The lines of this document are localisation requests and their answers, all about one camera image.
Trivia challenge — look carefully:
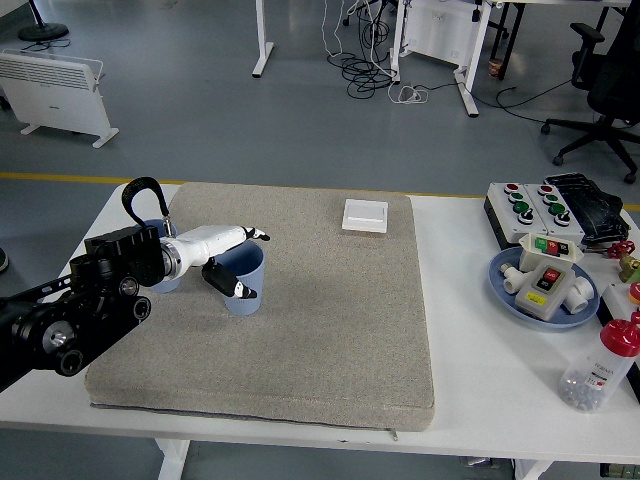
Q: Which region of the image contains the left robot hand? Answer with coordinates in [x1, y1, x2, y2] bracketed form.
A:
[172, 225, 272, 301]

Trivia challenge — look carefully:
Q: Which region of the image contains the blue ribbed plastic cup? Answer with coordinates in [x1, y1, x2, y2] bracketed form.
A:
[212, 243, 266, 317]
[144, 218, 181, 295]

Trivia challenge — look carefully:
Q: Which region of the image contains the white push-button control box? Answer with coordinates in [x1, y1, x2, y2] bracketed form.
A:
[487, 182, 551, 247]
[527, 182, 586, 246]

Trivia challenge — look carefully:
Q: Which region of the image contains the grey-brown cushion mat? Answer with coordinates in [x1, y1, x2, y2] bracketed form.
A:
[83, 181, 437, 443]

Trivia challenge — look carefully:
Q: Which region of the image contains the white panel heater ribbed top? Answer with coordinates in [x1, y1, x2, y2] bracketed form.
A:
[0, 47, 120, 149]

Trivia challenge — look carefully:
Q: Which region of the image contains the white desk leg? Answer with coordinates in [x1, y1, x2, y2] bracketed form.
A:
[453, 0, 496, 118]
[388, 0, 416, 84]
[251, 0, 275, 78]

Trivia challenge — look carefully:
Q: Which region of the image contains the black round stand base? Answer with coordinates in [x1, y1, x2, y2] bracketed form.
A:
[17, 0, 70, 42]

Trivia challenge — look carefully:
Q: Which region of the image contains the blue round plate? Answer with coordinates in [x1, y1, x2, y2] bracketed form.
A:
[488, 246, 601, 333]

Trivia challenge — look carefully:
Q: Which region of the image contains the white pvc pipe fitting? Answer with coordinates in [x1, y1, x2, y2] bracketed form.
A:
[564, 277, 596, 315]
[500, 263, 526, 296]

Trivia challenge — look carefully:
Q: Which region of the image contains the white table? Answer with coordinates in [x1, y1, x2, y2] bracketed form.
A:
[0, 181, 640, 480]

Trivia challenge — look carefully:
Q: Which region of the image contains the black desk leg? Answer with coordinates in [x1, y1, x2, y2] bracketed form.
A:
[487, 0, 526, 81]

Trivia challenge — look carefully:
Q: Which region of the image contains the clear bottle red cap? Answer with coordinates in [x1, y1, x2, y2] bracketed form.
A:
[558, 312, 640, 415]

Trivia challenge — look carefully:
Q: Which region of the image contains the red emergency stop button box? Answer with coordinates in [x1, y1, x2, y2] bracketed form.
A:
[597, 282, 640, 331]

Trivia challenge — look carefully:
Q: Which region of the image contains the black office chair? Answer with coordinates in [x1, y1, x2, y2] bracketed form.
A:
[540, 0, 640, 185]

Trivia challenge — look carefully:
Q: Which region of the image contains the white wall switch panel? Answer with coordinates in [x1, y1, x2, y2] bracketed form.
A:
[341, 198, 391, 233]

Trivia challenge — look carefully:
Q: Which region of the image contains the black cable bundle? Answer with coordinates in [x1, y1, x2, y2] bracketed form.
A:
[327, 0, 401, 100]

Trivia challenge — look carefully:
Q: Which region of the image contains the white hanging cable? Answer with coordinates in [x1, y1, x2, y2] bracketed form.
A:
[319, 0, 374, 59]

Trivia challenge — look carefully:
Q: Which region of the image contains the white coiled cable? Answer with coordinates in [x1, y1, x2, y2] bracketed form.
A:
[388, 83, 430, 106]

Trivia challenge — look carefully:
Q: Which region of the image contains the beige green-red button switch box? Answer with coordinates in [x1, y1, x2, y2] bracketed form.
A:
[517, 232, 585, 274]

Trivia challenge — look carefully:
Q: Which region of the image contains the beige red-black button switch box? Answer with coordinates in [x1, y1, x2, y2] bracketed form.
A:
[514, 263, 576, 321]

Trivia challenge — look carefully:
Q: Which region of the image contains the long black floor cable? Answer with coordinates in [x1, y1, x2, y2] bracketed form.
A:
[424, 78, 576, 124]

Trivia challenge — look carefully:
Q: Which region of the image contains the brass valve red handle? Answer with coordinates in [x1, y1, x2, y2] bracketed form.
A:
[608, 240, 640, 284]

